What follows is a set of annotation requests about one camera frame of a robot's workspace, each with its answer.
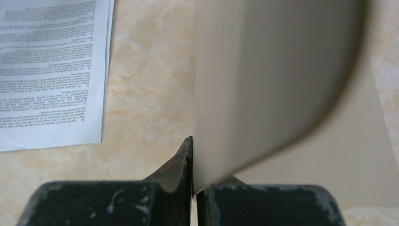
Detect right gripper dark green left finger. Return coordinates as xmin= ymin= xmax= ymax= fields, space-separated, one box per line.
xmin=17 ymin=137 xmax=193 ymax=226

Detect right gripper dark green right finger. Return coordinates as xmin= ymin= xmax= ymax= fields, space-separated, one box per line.
xmin=196 ymin=177 xmax=345 ymax=226

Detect printed white paper sheets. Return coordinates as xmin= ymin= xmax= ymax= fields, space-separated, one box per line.
xmin=0 ymin=0 xmax=114 ymax=152

